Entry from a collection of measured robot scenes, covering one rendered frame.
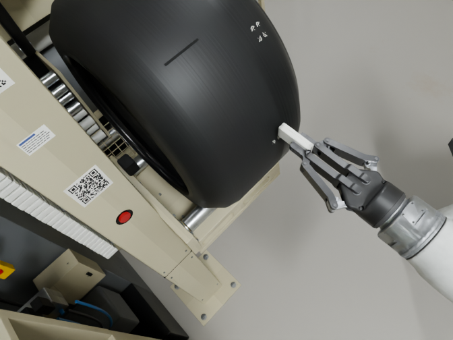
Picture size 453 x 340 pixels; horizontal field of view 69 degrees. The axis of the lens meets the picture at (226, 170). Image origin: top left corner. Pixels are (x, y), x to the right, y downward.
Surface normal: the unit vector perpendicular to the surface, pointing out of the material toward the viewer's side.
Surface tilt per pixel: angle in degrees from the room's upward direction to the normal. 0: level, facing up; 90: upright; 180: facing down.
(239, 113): 62
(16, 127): 90
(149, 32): 25
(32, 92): 90
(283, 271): 0
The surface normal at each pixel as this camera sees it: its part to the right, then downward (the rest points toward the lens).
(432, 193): -0.17, -0.50
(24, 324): 0.69, 0.55
